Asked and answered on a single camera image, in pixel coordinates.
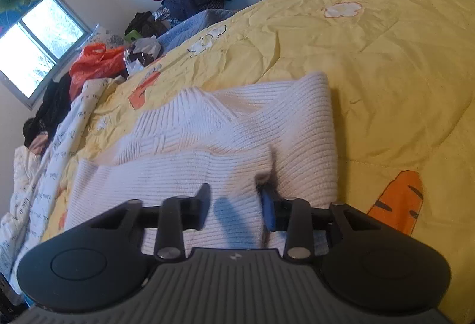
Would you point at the sliding glass window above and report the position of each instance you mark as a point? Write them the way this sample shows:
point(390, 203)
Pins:
point(40, 46)

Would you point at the orange plastic bag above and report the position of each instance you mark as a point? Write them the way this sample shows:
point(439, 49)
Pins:
point(94, 64)

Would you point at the white script print quilt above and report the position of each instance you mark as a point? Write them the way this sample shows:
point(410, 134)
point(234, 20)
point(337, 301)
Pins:
point(44, 168)

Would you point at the yellow carrot print quilt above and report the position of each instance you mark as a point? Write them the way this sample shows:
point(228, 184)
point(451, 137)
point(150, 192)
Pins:
point(371, 68)

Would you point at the light blue blanket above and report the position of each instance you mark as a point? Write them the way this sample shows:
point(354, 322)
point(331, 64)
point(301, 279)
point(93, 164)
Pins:
point(193, 25)

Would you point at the black garment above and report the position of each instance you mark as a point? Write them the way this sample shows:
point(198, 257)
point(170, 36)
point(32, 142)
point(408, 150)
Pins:
point(50, 109)

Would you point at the dark olive bag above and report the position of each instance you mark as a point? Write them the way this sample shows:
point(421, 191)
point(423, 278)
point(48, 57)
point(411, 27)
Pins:
point(143, 23)

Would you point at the white knit sweater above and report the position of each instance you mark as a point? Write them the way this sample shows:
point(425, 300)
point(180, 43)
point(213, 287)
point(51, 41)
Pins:
point(222, 146)

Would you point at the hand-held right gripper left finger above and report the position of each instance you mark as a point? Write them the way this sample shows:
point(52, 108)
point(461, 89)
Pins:
point(203, 207)

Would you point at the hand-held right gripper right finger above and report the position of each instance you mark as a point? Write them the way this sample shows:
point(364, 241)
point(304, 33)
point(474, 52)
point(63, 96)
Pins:
point(268, 211)

